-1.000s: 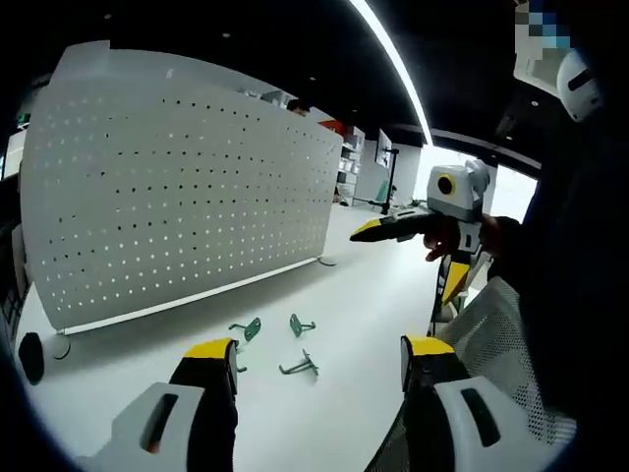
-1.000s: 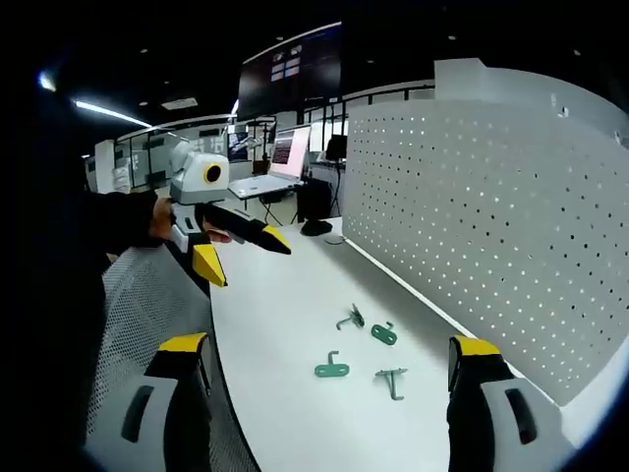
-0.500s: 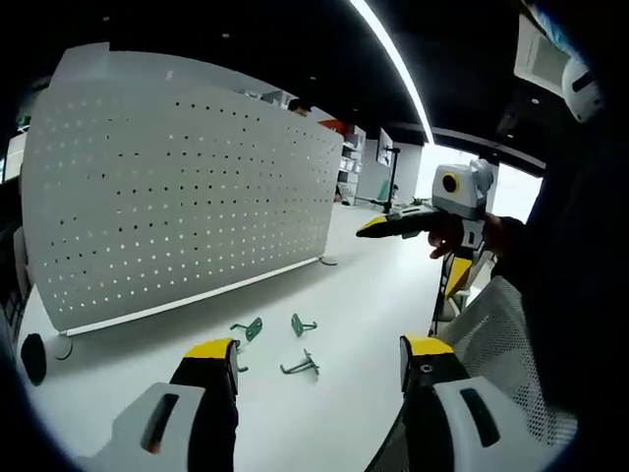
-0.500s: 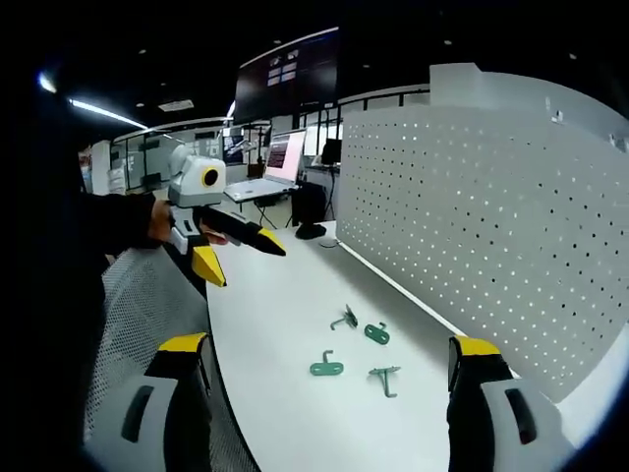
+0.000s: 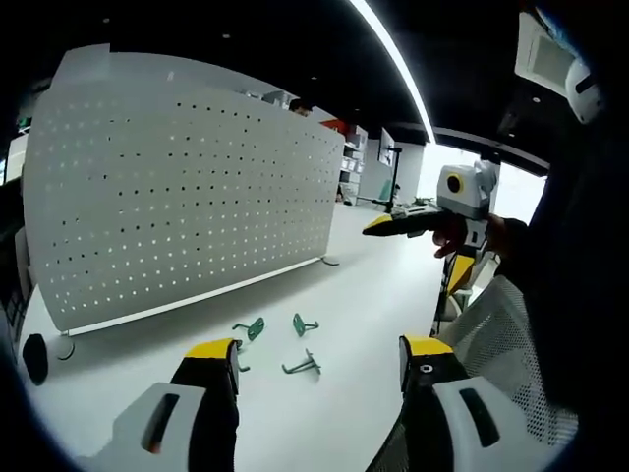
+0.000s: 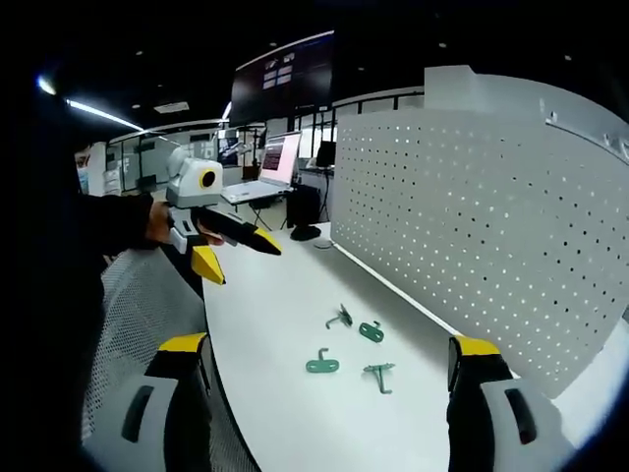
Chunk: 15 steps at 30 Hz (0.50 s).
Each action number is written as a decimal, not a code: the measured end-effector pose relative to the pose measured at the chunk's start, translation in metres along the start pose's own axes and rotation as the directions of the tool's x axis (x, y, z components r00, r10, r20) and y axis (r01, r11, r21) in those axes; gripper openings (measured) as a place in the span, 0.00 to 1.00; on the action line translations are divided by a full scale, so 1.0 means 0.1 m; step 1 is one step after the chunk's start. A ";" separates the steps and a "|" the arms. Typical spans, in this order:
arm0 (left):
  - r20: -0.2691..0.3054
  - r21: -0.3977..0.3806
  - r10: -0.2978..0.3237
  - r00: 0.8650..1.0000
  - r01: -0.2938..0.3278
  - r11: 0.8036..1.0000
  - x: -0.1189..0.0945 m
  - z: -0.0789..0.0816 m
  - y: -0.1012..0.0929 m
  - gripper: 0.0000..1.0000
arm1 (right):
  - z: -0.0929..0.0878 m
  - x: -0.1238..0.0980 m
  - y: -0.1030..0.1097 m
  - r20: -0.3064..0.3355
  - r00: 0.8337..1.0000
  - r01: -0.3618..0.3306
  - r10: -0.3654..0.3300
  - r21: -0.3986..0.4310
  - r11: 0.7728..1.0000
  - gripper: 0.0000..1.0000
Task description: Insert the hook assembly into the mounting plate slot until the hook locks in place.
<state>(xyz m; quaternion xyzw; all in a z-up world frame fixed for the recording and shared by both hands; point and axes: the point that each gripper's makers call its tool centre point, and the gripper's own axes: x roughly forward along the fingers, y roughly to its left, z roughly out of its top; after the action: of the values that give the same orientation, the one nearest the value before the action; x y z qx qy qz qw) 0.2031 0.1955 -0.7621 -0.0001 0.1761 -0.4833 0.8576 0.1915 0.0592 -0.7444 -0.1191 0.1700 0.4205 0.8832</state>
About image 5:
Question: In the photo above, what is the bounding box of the person's right hand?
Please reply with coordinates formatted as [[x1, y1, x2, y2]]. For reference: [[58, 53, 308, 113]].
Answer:
[[431, 214, 508, 260]]

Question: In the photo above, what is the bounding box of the green hook assembly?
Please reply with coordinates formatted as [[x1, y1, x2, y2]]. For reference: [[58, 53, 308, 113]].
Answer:
[[291, 312, 321, 340], [232, 317, 266, 342], [280, 347, 323, 378]]

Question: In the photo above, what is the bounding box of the white mesh chair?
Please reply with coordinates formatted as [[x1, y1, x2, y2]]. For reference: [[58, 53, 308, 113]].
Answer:
[[431, 273, 582, 449]]

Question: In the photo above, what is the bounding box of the black tripod stand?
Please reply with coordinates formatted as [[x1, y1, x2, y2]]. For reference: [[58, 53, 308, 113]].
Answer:
[[360, 146, 405, 213]]

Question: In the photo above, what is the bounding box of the white perforated mounting plate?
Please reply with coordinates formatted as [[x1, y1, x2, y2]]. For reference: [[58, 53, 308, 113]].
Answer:
[[21, 43, 347, 363]]

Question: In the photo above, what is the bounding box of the ceiling air conditioner unit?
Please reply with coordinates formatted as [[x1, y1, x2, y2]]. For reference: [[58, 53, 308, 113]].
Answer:
[[512, 11, 577, 95]]

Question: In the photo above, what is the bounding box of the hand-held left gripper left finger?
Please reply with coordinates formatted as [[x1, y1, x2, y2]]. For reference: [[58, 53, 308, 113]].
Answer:
[[73, 337, 242, 472]]

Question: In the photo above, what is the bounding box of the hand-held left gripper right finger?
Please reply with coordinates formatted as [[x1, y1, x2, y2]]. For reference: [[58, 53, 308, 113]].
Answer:
[[398, 333, 557, 472]]

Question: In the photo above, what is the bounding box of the black cable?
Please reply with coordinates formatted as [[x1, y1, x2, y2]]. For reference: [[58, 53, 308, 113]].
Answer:
[[430, 254, 457, 336]]

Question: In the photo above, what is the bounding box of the linear ceiling light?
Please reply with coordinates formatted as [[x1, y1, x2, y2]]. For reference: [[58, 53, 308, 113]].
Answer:
[[349, 0, 436, 145]]

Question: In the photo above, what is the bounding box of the white worn device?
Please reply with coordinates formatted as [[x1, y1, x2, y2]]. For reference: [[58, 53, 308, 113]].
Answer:
[[563, 60, 606, 125]]

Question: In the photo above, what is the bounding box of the background storage shelf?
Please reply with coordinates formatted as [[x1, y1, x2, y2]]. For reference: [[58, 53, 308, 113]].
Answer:
[[337, 124, 370, 204]]

